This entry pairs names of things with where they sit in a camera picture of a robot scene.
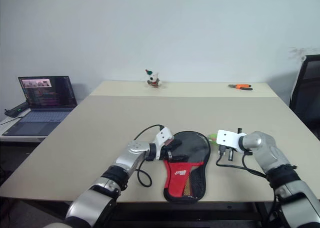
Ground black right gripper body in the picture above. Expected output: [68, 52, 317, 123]
[217, 145, 236, 163]

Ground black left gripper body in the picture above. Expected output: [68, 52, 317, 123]
[160, 137, 176, 161]

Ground black red paddle case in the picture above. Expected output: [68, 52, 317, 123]
[162, 130, 212, 204]

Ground white plush dog toy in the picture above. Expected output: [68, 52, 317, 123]
[144, 69, 162, 89]

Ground black office chair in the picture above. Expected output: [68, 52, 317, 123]
[289, 54, 320, 140]

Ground open grey laptop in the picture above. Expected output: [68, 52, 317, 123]
[1, 75, 79, 137]

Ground black device with green light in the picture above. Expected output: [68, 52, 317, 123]
[4, 102, 31, 118]

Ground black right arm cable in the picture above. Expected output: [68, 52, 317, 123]
[215, 151, 267, 178]

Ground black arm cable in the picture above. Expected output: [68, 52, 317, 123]
[215, 151, 267, 178]
[132, 124, 166, 188]

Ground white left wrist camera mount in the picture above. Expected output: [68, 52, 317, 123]
[149, 127, 175, 161]

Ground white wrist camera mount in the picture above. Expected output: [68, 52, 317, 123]
[216, 129, 245, 154]
[149, 127, 175, 161]

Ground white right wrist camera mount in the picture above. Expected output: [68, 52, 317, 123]
[216, 129, 245, 154]

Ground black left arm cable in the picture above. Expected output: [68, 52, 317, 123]
[132, 124, 166, 188]

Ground black table frame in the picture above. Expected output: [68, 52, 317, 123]
[113, 200, 275, 228]

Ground orange handled pliers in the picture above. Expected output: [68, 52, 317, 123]
[227, 83, 254, 91]

